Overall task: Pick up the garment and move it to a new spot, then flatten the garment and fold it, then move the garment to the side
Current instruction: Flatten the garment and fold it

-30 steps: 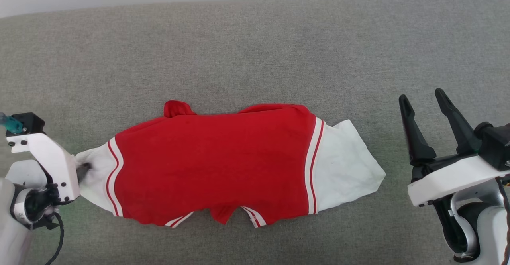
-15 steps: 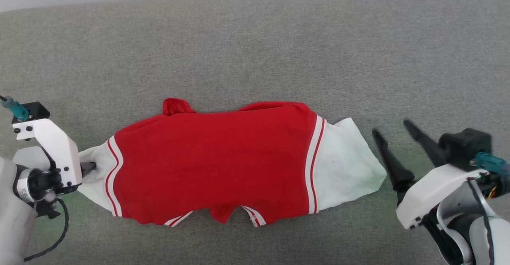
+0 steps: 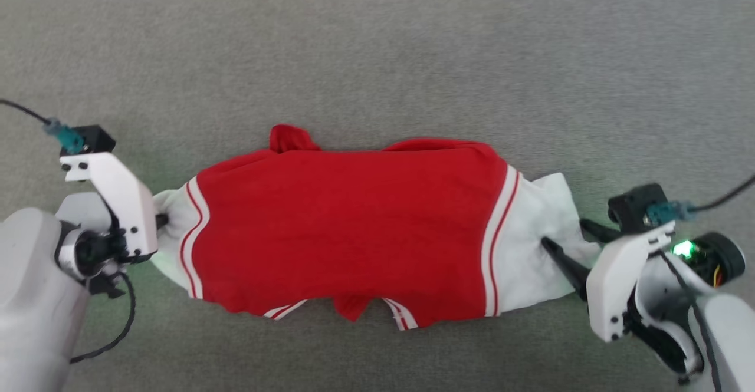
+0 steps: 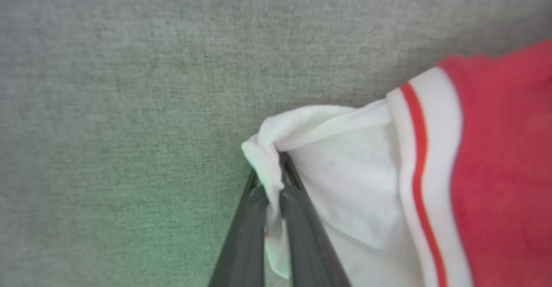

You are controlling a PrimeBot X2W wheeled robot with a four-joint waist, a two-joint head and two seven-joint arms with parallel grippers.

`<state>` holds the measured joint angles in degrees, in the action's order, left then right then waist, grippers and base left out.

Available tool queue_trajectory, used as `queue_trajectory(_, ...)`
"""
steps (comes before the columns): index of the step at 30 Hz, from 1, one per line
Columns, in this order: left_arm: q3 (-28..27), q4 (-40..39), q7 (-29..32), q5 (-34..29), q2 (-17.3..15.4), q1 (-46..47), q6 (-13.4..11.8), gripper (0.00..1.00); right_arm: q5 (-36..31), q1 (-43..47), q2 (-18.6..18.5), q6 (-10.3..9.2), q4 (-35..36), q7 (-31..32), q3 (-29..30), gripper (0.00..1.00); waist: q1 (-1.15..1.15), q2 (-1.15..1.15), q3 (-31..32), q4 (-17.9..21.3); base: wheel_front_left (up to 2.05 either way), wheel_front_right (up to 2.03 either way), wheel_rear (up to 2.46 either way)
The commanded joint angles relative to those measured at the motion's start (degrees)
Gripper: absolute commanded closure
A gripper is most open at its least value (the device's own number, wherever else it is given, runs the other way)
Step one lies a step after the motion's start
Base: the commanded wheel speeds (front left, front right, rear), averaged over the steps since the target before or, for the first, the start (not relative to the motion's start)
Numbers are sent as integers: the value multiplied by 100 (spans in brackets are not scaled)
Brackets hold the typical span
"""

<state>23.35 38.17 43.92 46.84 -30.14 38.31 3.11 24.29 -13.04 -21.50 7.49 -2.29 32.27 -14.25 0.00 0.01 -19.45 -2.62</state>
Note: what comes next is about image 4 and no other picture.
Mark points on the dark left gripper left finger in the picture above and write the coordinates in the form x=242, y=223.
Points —
x=243, y=248

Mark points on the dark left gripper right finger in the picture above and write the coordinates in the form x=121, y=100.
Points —
x=308, y=244

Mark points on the red and white garment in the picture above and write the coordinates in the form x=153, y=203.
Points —
x=388, y=183

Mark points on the grey fabric sofa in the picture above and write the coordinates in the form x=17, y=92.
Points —
x=129, y=105

